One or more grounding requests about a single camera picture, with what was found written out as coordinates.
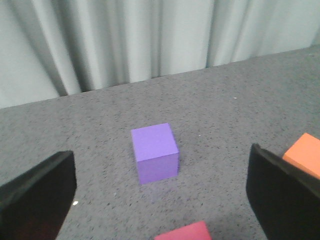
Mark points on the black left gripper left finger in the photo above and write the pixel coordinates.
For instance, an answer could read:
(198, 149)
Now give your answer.
(34, 205)

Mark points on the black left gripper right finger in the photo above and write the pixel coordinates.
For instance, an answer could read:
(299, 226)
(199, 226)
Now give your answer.
(284, 198)

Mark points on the orange foam cube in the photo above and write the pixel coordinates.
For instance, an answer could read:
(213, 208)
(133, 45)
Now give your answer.
(305, 155)

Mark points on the pink foam cube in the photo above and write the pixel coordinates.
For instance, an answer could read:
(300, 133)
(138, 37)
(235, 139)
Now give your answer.
(195, 231)

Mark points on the purple foam cube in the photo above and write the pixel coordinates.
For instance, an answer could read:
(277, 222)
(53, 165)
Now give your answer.
(156, 153)

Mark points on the pale green curtain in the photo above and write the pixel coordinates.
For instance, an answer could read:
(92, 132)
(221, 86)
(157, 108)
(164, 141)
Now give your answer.
(55, 48)

